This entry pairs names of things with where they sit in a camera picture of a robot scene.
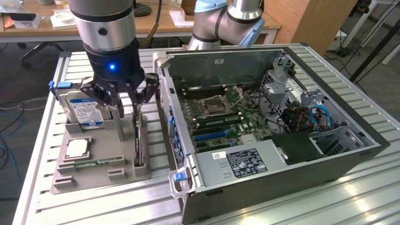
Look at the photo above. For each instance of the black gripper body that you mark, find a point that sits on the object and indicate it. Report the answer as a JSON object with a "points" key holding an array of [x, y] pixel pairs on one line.
{"points": [[112, 63]]}

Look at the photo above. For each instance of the black Nvidia graphics card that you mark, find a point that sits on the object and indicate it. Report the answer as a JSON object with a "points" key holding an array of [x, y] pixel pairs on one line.
{"points": [[138, 140]]}

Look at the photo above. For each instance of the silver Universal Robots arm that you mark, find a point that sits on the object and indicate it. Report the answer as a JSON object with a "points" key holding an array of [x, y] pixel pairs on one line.
{"points": [[102, 23]]}

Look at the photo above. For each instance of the blue disk caddy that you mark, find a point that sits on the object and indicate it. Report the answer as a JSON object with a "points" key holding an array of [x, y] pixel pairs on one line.
{"points": [[64, 84]]}

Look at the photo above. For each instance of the hard disk with blue label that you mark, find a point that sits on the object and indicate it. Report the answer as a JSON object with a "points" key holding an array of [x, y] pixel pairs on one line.
{"points": [[84, 112]]}

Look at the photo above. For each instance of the blue card retention latch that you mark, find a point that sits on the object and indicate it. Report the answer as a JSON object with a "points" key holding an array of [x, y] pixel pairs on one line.
{"points": [[170, 122]]}

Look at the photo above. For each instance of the CPU socket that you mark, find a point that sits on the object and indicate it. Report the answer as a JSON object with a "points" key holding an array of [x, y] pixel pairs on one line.
{"points": [[214, 106]]}

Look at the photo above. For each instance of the white box with tape roll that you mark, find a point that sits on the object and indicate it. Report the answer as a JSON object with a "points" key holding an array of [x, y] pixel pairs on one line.
{"points": [[62, 21]]}

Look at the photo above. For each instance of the black lamp base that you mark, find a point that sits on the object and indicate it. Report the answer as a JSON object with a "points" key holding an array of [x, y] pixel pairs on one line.
{"points": [[142, 10]]}

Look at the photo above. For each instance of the black chair base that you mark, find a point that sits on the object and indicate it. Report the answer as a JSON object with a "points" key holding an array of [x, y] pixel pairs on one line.
{"points": [[33, 50]]}

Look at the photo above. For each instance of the silver CPU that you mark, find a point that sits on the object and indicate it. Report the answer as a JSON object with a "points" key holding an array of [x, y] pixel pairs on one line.
{"points": [[76, 148]]}

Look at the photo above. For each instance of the grey parts rack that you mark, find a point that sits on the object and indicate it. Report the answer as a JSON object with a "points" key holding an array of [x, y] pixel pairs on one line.
{"points": [[102, 150]]}

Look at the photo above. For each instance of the green RAM stick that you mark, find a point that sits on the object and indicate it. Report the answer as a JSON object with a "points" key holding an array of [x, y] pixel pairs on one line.
{"points": [[100, 161], [218, 121]]}

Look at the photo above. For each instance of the socket cover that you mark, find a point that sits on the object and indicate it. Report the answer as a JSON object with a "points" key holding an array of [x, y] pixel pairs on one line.
{"points": [[232, 98]]}

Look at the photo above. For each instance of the wooden desk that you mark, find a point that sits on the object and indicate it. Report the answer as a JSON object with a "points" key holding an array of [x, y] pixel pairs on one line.
{"points": [[40, 31]]}

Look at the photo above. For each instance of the blue expansion slot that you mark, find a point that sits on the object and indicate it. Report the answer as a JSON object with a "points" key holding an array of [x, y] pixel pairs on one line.
{"points": [[212, 136]]}

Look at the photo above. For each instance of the white paper stack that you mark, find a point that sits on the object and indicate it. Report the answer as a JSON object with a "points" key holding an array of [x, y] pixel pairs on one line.
{"points": [[181, 20]]}

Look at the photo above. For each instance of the white box with black lid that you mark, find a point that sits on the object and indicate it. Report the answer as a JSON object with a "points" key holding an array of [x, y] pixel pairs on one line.
{"points": [[26, 22]]}

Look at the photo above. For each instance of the brown cardboard box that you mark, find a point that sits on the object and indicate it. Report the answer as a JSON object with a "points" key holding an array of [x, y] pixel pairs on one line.
{"points": [[186, 7]]}

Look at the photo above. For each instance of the green motherboard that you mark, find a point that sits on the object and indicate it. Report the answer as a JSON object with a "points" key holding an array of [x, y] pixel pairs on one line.
{"points": [[249, 119]]}

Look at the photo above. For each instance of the silver chipset heatsink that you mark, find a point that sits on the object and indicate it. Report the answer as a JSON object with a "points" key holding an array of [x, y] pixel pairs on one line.
{"points": [[248, 138]]}

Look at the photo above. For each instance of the blue case release latch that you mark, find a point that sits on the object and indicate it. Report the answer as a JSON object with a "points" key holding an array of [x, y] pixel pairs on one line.
{"points": [[178, 177]]}

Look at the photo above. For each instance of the grey power supply unit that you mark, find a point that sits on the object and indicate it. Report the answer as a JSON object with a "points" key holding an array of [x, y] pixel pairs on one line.
{"points": [[212, 168]]}

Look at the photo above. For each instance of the perforated metal drive cage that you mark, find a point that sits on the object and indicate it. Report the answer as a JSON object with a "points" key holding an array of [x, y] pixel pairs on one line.
{"points": [[276, 93]]}

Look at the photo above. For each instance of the wooden cabinet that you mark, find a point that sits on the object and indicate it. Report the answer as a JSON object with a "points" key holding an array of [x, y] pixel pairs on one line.
{"points": [[312, 23]]}

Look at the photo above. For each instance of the black open PC case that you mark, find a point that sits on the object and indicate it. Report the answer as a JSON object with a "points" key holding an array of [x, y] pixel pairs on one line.
{"points": [[281, 187]]}

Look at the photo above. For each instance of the metal disk bay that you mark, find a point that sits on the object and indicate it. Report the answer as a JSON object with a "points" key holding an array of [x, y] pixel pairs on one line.
{"points": [[340, 140]]}

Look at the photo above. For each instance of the black stand pole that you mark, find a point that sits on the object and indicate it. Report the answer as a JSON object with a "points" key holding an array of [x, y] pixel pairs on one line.
{"points": [[374, 52]]}

